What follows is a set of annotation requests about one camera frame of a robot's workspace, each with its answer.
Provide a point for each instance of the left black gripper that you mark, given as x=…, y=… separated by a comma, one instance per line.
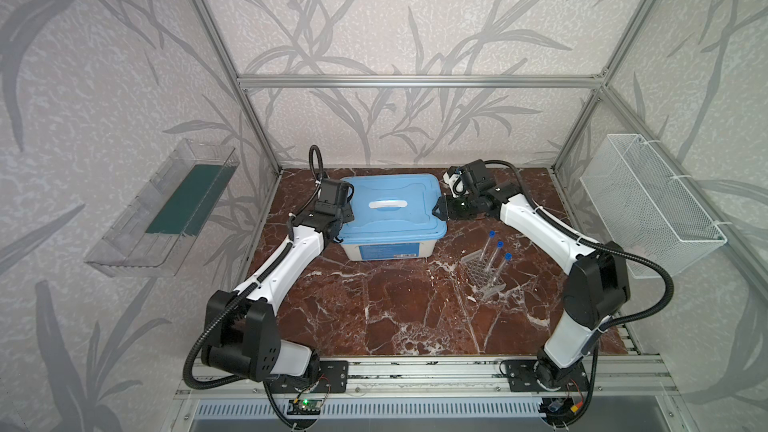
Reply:
x=341, y=216

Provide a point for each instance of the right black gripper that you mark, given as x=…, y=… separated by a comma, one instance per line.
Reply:
x=452, y=207

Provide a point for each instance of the blue plastic lid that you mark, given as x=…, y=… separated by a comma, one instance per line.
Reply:
x=393, y=209

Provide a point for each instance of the white plastic tub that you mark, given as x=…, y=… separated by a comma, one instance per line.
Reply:
x=389, y=251

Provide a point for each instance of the blue capped test tube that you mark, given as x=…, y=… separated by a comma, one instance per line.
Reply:
x=490, y=245
x=495, y=255

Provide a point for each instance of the clear test tube rack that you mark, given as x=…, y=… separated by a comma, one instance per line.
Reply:
x=484, y=283

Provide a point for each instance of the clear test tube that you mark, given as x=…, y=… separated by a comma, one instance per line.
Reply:
x=504, y=264

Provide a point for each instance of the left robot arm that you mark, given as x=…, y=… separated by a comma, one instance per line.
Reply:
x=241, y=339

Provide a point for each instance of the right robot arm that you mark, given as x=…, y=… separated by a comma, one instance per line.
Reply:
x=597, y=278

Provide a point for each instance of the green circuit board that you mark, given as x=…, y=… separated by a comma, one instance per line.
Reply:
x=304, y=407

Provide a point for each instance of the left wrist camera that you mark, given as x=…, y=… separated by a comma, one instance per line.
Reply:
x=335, y=193

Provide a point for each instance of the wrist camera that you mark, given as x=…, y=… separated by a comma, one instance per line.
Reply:
x=335, y=193
x=469, y=179

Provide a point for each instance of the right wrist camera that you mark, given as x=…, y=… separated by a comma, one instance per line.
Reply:
x=469, y=179

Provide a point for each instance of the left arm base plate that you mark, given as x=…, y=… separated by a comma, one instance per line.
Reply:
x=331, y=377

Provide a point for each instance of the aluminium frame rail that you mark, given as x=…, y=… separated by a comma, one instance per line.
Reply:
x=480, y=376

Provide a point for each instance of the clear acrylic wall shelf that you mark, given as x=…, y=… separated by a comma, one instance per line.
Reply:
x=154, y=234

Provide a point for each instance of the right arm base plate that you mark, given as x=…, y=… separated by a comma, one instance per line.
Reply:
x=519, y=375

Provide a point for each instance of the white wire mesh basket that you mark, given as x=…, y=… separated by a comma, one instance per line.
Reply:
x=645, y=207

